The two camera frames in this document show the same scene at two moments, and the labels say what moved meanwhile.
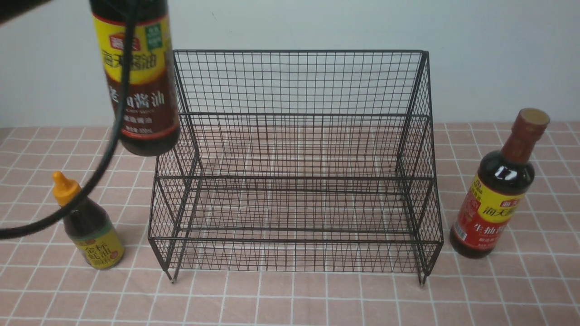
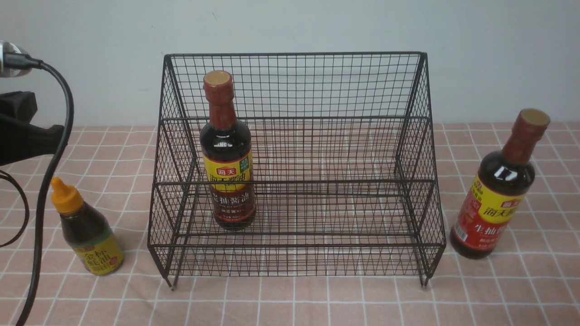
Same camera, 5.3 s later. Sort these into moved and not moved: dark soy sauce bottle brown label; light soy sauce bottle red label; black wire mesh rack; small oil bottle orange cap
Moved: dark soy sauce bottle brown label
Not moved: light soy sauce bottle red label; black wire mesh rack; small oil bottle orange cap
